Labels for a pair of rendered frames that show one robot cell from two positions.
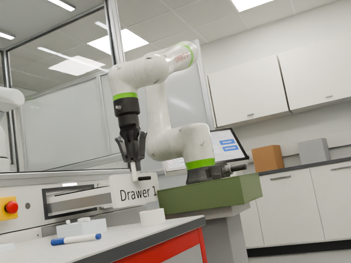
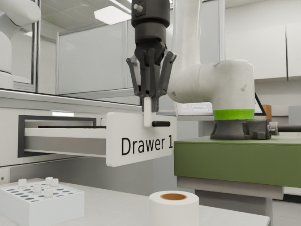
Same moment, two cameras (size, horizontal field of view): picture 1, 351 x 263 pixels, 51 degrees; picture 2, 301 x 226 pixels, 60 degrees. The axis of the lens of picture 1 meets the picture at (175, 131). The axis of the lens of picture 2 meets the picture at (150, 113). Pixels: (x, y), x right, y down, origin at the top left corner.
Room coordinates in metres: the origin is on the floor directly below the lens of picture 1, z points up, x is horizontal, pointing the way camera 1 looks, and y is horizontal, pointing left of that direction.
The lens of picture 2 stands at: (0.70, 0.10, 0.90)
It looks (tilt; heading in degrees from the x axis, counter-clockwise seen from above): 3 degrees up; 6
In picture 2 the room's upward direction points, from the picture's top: straight up
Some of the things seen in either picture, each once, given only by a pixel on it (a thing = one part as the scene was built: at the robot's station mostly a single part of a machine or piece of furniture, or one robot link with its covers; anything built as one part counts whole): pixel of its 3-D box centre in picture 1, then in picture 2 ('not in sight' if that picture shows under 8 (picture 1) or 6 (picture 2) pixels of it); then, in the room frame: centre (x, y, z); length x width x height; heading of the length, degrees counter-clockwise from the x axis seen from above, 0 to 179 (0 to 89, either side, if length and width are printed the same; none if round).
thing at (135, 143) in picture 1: (135, 146); (155, 74); (1.30, 0.15, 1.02); 0.04 x 0.01 x 0.11; 154
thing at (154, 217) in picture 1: (152, 217); (173, 210); (1.08, 0.10, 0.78); 0.07 x 0.07 x 0.04
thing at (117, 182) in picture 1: (137, 188); (148, 136); (1.35, 0.17, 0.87); 0.29 x 0.02 x 0.11; 154
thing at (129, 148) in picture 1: (129, 147); (145, 75); (1.32, 0.17, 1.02); 0.04 x 0.01 x 0.11; 154
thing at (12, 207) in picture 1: (11, 207); not in sight; (1.16, 0.54, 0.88); 0.04 x 0.03 x 0.04; 154
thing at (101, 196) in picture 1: (92, 199); (87, 138); (1.44, 0.36, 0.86); 0.40 x 0.26 x 0.06; 64
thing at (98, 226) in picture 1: (81, 228); (40, 201); (1.11, 0.32, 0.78); 0.12 x 0.08 x 0.04; 53
